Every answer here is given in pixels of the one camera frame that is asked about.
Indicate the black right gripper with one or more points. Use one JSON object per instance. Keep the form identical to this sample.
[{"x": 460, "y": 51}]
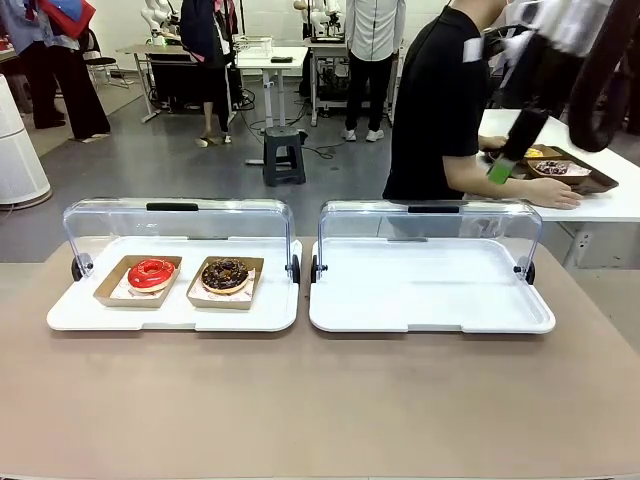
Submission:
[{"x": 525, "y": 132}]

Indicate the yellow sprinkled donut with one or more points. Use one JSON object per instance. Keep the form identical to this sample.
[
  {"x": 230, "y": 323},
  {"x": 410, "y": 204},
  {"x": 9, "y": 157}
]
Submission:
[{"x": 535, "y": 150}]

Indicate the purple glazed donut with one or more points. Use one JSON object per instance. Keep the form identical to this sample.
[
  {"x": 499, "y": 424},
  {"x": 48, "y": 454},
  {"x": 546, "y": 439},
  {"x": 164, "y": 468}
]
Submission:
[{"x": 550, "y": 167}]

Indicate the purple donut's cardboard box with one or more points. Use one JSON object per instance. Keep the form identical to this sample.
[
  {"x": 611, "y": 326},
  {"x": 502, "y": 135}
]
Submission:
[{"x": 560, "y": 178}]

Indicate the dark brown serving tray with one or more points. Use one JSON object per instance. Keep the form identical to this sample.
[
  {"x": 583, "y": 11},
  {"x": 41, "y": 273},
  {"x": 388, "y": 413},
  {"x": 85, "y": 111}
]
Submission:
[{"x": 600, "y": 182}]

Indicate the person's right forearm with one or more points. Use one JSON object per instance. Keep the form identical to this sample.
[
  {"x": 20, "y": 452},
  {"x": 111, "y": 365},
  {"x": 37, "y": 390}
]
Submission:
[{"x": 480, "y": 180}]

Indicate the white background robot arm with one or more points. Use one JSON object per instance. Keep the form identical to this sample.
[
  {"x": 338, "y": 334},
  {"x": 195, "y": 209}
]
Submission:
[{"x": 155, "y": 20}]

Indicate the person in black shirt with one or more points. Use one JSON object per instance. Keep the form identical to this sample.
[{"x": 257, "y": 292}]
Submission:
[{"x": 430, "y": 100}]

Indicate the chocolate donut's printed paper liner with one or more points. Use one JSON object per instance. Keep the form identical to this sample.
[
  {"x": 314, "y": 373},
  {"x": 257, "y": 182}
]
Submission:
[{"x": 250, "y": 290}]

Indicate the chocolate nut-sprinkled donut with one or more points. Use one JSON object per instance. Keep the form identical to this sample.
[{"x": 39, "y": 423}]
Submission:
[{"x": 212, "y": 280}]

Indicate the chocolate donut in box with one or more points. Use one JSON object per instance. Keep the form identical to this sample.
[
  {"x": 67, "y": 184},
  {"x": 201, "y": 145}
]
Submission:
[{"x": 220, "y": 304}]

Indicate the red donut's printed paper liner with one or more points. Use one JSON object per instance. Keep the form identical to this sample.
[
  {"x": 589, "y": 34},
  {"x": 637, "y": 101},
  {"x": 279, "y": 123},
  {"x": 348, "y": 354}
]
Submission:
[{"x": 122, "y": 295}]

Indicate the red glazed donut in box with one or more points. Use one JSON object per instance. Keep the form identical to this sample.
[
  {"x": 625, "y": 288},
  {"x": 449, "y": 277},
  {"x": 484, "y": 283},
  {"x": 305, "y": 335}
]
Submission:
[{"x": 107, "y": 295}]

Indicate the person's left hand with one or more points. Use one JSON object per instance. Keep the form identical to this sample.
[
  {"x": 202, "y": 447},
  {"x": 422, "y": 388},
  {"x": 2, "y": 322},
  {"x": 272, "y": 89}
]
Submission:
[{"x": 492, "y": 143}]

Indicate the person's right hand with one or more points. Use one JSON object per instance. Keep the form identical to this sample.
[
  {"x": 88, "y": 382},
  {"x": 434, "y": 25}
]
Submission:
[{"x": 555, "y": 195}]

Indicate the clear hinged display lid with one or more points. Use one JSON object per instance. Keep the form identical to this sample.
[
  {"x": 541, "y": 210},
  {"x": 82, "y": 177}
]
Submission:
[
  {"x": 225, "y": 220},
  {"x": 475, "y": 225}
]

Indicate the black lid hinge knob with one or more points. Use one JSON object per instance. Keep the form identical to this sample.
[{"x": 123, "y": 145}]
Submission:
[
  {"x": 530, "y": 273},
  {"x": 314, "y": 270},
  {"x": 296, "y": 270},
  {"x": 76, "y": 270}
]

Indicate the white side table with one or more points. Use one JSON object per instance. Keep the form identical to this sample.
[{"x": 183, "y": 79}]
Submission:
[{"x": 600, "y": 205}]

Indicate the bystander in white shirt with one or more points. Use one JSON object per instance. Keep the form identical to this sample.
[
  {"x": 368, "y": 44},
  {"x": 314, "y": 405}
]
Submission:
[{"x": 372, "y": 40}]

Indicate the dark grey plastic stool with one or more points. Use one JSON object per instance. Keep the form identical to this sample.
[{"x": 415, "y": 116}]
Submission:
[{"x": 284, "y": 150}]

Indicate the white standing desk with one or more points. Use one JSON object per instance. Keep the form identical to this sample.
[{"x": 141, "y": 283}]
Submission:
[{"x": 270, "y": 57}]

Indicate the bystander in dark jacket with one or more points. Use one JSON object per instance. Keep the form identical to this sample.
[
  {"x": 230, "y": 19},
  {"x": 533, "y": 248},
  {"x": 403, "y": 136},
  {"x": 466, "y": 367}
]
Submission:
[{"x": 210, "y": 45}]

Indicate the white display tray with donuts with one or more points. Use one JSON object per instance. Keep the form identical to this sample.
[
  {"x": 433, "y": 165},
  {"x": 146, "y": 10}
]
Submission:
[{"x": 175, "y": 320}]

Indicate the wooden top desk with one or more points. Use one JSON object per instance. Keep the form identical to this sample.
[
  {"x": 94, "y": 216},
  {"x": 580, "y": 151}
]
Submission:
[{"x": 145, "y": 50}]

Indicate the black office chair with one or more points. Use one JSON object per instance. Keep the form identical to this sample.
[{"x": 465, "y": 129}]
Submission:
[{"x": 100, "y": 62}]

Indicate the bystander with red bag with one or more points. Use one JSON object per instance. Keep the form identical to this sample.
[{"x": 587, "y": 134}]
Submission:
[{"x": 75, "y": 90}]

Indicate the white air purifier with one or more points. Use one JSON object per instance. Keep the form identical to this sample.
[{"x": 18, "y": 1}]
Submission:
[{"x": 20, "y": 150}]

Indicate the small grey stool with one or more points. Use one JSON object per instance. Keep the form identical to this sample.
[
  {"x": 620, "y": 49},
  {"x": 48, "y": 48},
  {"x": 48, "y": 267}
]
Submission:
[{"x": 17, "y": 92}]

